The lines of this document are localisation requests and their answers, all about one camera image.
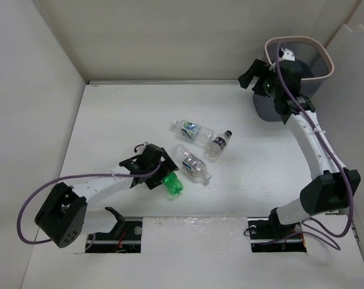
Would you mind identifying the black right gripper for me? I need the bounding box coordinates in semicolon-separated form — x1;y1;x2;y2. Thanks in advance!
238;58;283;100

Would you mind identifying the green plastic bottle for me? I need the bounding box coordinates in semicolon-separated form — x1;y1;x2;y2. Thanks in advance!
162;172;184;200

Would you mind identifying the crushed clear water bottle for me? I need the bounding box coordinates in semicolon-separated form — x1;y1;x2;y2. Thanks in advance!
171;144;212;184

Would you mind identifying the green-blue label clear bottle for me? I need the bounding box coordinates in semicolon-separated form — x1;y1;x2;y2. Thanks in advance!
172;120;214;146

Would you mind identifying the small dark label bottle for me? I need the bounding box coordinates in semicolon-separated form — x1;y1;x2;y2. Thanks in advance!
206;130;232;161

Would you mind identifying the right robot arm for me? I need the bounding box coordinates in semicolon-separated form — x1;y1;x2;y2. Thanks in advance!
238;59;361;237

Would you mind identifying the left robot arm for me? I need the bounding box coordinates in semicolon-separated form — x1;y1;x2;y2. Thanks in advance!
35;144;184;248

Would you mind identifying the grey mesh waste bin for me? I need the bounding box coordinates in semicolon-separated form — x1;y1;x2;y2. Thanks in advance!
251;36;335;122

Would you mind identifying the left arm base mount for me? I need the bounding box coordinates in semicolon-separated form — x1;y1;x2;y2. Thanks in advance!
85;207;143;253

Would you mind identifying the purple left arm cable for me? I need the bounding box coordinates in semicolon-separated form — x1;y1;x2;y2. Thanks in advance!
16;143;163;244

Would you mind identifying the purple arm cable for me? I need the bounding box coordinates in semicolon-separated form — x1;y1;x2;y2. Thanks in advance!
16;143;163;244
259;41;357;252

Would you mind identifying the aluminium table edge rail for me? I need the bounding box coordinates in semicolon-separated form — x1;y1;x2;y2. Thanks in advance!
88;79;239;85

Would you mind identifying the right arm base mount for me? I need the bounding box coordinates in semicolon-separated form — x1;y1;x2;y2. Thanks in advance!
244;217;307;253

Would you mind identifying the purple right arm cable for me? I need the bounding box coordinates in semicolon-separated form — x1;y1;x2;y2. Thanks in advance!
259;41;357;252

